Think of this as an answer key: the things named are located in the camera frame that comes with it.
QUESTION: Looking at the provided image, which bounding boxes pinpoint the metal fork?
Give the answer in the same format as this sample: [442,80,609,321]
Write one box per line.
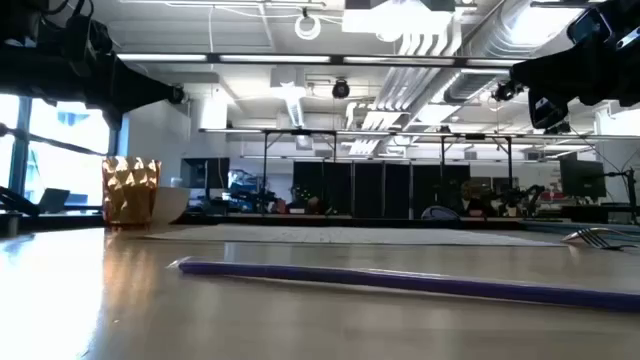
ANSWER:
[560,226,640,252]

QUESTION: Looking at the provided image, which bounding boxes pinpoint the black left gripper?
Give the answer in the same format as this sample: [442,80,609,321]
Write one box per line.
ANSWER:
[0,45,174,115]

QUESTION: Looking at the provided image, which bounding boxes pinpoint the black metal station frame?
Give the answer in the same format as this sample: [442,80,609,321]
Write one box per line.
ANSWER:
[199,127,516,217]

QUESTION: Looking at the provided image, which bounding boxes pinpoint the person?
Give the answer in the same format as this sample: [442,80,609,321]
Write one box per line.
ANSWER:
[459,180,487,219]

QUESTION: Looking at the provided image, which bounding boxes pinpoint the amber faceted glass cup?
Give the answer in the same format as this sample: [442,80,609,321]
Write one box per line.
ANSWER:
[101,156,162,227]

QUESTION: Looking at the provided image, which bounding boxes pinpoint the black partition panels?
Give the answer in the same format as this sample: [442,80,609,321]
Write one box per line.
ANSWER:
[291,161,472,220]

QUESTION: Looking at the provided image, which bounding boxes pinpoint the long overhead light bar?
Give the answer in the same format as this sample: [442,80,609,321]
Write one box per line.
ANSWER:
[115,52,527,68]

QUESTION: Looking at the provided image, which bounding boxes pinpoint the white bowl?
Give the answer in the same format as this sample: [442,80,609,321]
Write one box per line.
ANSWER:
[149,186,192,225]

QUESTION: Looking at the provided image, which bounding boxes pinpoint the black overhead camera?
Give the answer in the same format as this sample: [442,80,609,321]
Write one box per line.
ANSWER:
[331,77,352,101]

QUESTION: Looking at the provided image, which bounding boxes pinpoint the purple straw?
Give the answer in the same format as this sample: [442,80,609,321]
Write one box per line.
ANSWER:
[167,256,640,315]

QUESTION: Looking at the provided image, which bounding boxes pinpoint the white coiled cable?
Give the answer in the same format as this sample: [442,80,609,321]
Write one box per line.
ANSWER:
[293,13,323,42]

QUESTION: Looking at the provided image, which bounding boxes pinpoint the open laptop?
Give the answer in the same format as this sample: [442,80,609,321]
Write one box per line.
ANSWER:
[36,187,72,215]

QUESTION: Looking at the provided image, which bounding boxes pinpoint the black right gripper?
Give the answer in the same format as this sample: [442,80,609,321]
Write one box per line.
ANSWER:
[509,34,640,108]

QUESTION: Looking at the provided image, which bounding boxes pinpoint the grey woven placemat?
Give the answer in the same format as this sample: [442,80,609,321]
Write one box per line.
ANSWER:
[143,224,567,248]

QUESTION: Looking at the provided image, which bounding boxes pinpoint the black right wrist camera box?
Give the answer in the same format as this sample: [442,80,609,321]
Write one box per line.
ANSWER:
[528,87,570,131]

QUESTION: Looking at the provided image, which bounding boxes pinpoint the black computer monitor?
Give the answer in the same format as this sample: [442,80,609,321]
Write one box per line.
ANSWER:
[180,157,231,191]
[558,157,608,201]

